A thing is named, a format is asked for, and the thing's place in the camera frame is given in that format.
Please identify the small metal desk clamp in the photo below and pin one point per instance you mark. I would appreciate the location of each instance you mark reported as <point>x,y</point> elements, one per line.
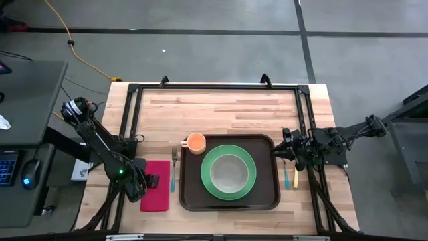
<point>48,210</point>

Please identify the green plastic plate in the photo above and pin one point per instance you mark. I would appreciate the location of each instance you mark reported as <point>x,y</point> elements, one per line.
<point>204,172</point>

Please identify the black aluminium table frame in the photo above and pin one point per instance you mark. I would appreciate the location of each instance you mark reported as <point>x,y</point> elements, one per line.
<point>217,87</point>

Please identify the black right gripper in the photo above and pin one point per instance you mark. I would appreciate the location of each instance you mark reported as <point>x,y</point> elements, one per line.
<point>298,150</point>

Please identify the black frame clamp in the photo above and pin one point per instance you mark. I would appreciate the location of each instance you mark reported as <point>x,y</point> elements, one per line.
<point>265,80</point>
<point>164,81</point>

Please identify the grey plastic bowl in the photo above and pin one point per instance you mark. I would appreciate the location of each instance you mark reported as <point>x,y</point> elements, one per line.
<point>229,174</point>

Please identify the orange plastic cup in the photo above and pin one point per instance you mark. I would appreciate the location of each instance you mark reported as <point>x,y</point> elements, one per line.
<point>196,142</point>

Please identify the silver metal bracket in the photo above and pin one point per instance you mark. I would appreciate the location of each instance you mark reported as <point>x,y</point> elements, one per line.
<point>311,238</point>
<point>123,237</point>

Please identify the white crumpled tissue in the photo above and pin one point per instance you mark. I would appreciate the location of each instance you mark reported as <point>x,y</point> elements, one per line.
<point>4,124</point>

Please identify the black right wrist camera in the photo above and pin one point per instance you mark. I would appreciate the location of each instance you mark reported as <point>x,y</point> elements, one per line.
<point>287,134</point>

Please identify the white printed box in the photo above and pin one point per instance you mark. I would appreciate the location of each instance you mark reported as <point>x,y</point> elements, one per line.
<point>80,172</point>

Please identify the dark device with screen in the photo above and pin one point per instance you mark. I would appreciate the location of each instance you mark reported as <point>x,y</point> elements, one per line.
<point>4,68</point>

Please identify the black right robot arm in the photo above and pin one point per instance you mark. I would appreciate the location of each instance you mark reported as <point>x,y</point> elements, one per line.
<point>337,139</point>

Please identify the red cloth napkin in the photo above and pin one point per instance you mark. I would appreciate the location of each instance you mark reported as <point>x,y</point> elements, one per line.
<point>157,201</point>

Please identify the person's red shoe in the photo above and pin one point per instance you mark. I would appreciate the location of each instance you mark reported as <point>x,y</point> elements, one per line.
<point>15,27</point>

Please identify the grey computer desk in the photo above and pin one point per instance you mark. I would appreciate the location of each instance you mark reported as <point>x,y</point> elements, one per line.
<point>30,100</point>

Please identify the black computer mouse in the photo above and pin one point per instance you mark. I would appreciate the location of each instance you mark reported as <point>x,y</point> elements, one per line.
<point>31,174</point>

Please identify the black keyboard with blue light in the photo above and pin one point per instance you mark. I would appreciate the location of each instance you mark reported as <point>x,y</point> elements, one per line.
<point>6,170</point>

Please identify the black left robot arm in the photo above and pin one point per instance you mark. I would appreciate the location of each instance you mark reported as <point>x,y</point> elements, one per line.
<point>100,140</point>

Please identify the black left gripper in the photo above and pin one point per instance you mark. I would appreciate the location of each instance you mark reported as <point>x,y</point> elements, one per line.
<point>136,191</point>

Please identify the dark grey metal table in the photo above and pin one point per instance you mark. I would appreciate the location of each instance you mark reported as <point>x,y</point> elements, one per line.
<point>418,105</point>

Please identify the dark brown plastic tray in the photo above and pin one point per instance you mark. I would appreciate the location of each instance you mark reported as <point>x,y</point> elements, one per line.
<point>264,174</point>

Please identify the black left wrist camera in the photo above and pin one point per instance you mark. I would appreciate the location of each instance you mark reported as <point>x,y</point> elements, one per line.
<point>152,181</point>

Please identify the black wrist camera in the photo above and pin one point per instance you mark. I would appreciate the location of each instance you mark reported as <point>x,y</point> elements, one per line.
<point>287,134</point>
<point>152,181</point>

